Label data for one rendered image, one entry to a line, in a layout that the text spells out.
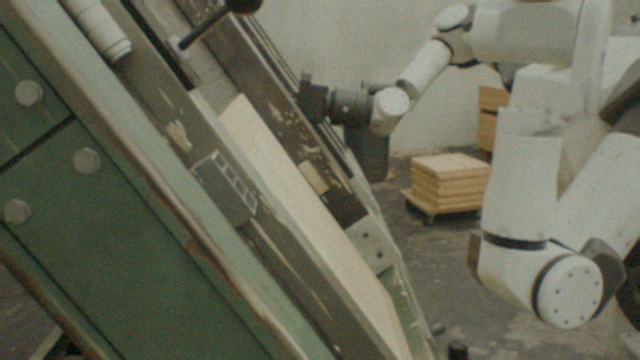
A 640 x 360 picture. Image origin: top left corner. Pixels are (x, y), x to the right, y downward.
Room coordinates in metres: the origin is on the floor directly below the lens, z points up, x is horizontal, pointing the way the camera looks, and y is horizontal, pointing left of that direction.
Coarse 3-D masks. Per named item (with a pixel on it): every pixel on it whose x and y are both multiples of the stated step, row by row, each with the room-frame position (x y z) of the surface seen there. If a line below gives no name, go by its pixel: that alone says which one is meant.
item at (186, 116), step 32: (128, 32) 0.57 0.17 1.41; (128, 64) 0.57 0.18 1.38; (160, 64) 0.57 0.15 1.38; (160, 96) 0.57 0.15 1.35; (192, 96) 0.58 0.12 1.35; (192, 128) 0.57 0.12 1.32; (224, 128) 0.62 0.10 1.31; (192, 160) 0.57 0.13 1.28; (256, 192) 0.58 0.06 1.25; (256, 224) 0.58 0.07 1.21; (288, 224) 0.58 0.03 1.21; (288, 256) 0.58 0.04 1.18; (320, 256) 0.62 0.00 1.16; (320, 288) 0.58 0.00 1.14; (320, 320) 0.58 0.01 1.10; (352, 320) 0.58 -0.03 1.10; (352, 352) 0.58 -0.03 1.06; (384, 352) 0.59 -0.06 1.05
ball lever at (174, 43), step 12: (228, 0) 0.54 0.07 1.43; (240, 0) 0.53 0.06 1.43; (252, 0) 0.53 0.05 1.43; (216, 12) 0.56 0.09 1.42; (228, 12) 0.56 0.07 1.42; (240, 12) 0.54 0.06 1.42; (252, 12) 0.54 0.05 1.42; (204, 24) 0.57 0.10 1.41; (192, 36) 0.58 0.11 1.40; (180, 48) 0.59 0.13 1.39; (180, 60) 0.59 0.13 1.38
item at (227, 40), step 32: (192, 0) 1.16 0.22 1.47; (224, 32) 1.17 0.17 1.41; (224, 64) 1.17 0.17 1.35; (256, 64) 1.17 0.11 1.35; (256, 96) 1.17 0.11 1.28; (288, 96) 1.21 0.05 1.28; (288, 128) 1.17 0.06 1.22; (320, 160) 1.17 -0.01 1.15; (352, 192) 1.17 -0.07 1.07; (352, 224) 1.17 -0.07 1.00; (384, 256) 1.17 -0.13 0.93
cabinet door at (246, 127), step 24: (240, 96) 1.00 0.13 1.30; (240, 120) 0.86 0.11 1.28; (240, 144) 0.74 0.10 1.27; (264, 144) 0.92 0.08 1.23; (264, 168) 0.80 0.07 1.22; (288, 168) 0.98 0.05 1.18; (288, 192) 0.84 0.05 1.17; (312, 192) 1.03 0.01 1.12; (312, 216) 0.88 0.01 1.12; (312, 240) 0.76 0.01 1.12; (336, 240) 0.94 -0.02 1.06; (336, 264) 0.80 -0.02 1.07; (360, 264) 0.99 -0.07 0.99; (360, 288) 0.85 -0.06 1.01; (384, 312) 0.89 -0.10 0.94; (384, 336) 0.77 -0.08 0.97
